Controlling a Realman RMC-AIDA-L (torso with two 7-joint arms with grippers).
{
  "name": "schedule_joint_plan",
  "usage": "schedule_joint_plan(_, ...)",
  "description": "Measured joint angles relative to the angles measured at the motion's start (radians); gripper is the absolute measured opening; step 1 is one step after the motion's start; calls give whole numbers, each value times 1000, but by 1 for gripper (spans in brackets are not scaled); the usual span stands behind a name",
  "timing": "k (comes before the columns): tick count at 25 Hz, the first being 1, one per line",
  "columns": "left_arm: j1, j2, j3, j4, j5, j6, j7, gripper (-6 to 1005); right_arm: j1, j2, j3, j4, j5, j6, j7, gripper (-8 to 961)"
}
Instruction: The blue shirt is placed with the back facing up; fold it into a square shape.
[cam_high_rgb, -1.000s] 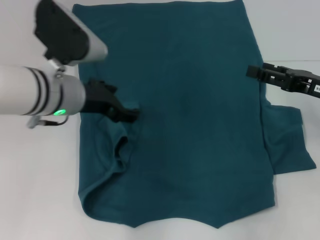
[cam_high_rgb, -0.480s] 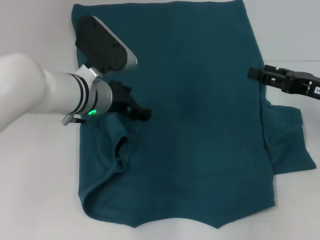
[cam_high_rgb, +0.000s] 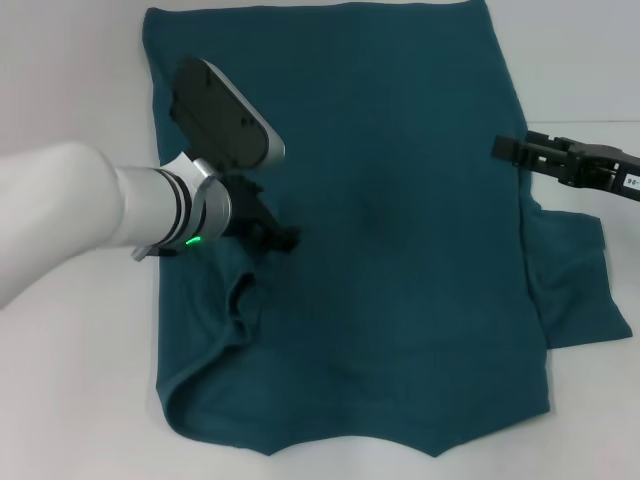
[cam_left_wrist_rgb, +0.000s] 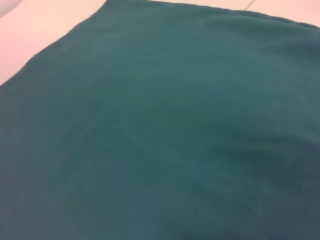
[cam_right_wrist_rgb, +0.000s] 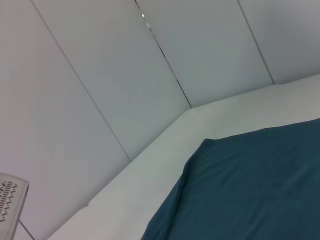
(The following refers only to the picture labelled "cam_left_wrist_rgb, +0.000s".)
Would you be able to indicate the blue t-shirt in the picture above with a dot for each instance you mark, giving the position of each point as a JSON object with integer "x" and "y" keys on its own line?
{"x": 162, "y": 137}

